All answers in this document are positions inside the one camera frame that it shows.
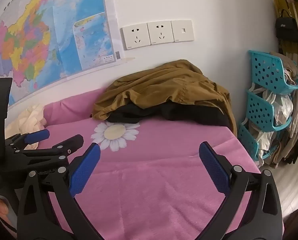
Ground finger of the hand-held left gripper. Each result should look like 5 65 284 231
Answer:
13 134 84 164
5 129 51 153

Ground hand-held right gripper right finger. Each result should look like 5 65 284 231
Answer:
198 141 283 240

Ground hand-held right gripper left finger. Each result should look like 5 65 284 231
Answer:
17 142 107 240

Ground brown jacket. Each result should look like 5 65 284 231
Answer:
92 59 237 137

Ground cream garment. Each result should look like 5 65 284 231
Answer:
5 104 48 150

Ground teal plastic basket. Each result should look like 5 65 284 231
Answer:
246 90 293 132
248 50 298 95
237 124 279 165

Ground black garment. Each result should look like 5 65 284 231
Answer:
106 102 230 128

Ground pink printed blanket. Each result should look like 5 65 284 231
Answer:
40 89 262 240

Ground teal stacked storage baskets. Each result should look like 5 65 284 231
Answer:
249 85 293 155

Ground black handbag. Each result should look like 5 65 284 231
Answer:
275 9 298 43

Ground mustard yellow hanging cloth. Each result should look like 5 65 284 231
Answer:
274 0 298 55

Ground colourful wall map poster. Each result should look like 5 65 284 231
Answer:
0 0 126 109

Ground white wall socket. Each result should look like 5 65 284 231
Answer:
121 23 151 50
147 21 174 46

